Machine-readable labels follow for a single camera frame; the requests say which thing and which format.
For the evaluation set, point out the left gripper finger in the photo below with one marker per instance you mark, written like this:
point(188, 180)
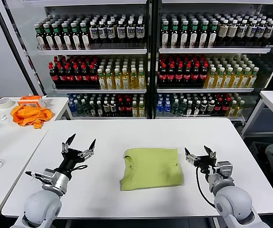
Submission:
point(89, 153)
point(68, 143)

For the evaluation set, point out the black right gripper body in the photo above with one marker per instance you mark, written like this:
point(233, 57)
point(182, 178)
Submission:
point(205, 162)

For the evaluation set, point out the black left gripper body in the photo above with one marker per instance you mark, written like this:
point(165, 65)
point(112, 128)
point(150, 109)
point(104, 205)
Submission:
point(72, 159)

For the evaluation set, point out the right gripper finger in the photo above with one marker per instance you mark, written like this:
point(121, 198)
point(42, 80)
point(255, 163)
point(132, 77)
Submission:
point(211, 154)
point(191, 158)

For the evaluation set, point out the green T-shirt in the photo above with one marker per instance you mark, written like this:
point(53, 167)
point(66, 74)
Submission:
point(150, 168)

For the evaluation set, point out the blue water bottle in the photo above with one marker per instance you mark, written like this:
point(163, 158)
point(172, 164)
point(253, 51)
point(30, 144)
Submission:
point(159, 107)
point(167, 107)
point(71, 106)

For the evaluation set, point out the clear green water bottle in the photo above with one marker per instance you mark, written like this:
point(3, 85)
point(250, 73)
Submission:
point(175, 107)
point(78, 107)
point(182, 107)
point(85, 107)

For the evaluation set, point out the small dark bottle white cap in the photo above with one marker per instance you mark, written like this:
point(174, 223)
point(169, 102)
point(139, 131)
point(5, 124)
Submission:
point(106, 107)
point(189, 108)
point(99, 108)
point(196, 108)
point(203, 107)
point(92, 108)
point(113, 107)
point(211, 107)

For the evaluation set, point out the cola bottle red cap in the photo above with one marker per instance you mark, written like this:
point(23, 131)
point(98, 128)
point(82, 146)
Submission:
point(225, 107)
point(170, 75)
point(69, 76)
point(194, 75)
point(61, 76)
point(162, 75)
point(202, 75)
point(54, 76)
point(186, 75)
point(178, 75)
point(128, 107)
point(121, 107)
point(77, 76)
point(218, 107)
point(85, 76)
point(93, 76)

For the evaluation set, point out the crumpled orange cloth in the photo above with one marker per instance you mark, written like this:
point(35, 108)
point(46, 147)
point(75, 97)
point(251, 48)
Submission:
point(29, 114)

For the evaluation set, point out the yellow drink bottle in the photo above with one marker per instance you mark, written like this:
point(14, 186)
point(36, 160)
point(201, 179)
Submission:
point(125, 81)
point(117, 81)
point(141, 110)
point(239, 110)
point(101, 81)
point(227, 79)
point(244, 79)
point(109, 81)
point(232, 110)
point(252, 79)
point(236, 79)
point(133, 81)
point(134, 110)
point(219, 79)
point(141, 81)
point(210, 79)

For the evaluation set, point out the orange and white box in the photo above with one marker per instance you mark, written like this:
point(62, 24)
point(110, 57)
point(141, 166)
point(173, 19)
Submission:
point(29, 99)

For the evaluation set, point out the small white object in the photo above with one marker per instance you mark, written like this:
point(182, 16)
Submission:
point(1, 117)

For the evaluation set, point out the beige tape roll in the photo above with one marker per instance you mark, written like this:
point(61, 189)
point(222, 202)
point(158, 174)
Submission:
point(4, 106)

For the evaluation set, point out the dark bottle green cap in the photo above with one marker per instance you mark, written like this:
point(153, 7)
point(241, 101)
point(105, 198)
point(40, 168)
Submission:
point(66, 37)
point(212, 35)
point(84, 37)
point(193, 35)
point(164, 35)
point(75, 37)
point(174, 35)
point(184, 35)
point(203, 35)
point(49, 37)
point(57, 37)
point(41, 37)

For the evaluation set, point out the dark bottle blue white label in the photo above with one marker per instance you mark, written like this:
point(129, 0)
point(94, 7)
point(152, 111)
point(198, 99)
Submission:
point(130, 32)
point(241, 31)
point(139, 32)
point(93, 32)
point(111, 32)
point(260, 31)
point(269, 31)
point(102, 32)
point(251, 31)
point(121, 32)

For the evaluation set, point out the glass drinks display cabinet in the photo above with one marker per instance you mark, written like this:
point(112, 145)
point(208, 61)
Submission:
point(19, 35)

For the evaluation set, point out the dark bottle beige label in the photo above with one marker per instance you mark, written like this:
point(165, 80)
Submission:
point(232, 31)
point(223, 31)

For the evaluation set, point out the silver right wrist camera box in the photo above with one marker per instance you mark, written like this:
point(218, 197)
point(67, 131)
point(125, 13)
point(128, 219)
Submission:
point(225, 169)

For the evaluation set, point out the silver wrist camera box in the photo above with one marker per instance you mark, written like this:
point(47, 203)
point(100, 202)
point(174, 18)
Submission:
point(225, 169)
point(43, 178)

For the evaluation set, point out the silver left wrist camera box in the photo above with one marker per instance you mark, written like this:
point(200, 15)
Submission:
point(43, 178)

